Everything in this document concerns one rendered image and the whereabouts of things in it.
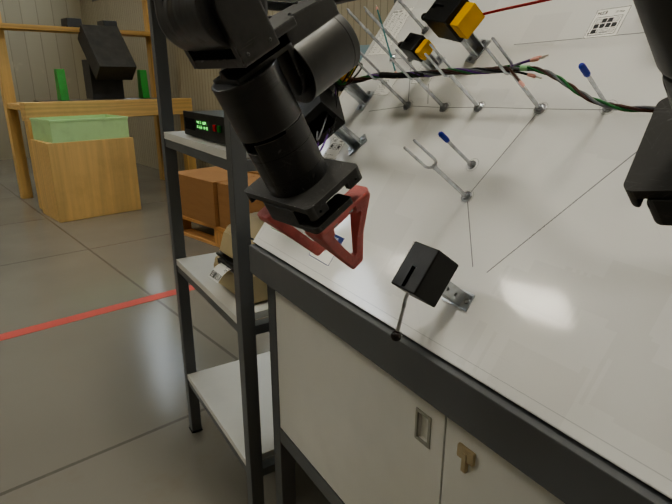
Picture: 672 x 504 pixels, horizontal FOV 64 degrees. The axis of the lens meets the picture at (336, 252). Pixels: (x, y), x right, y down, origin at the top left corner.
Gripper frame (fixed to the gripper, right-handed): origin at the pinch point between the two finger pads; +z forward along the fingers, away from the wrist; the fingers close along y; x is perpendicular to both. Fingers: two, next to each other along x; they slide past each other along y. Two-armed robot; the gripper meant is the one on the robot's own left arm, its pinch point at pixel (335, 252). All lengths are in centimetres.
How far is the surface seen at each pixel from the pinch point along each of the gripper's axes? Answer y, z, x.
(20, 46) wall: 933, 28, -174
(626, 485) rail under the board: -25.8, 22.0, -1.7
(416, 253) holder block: 2.6, 11.1, -11.3
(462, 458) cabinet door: -4.2, 37.3, -0.5
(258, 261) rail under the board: 54, 30, -11
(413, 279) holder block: 1.1, 12.2, -8.3
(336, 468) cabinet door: 29, 63, 7
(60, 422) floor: 156, 90, 53
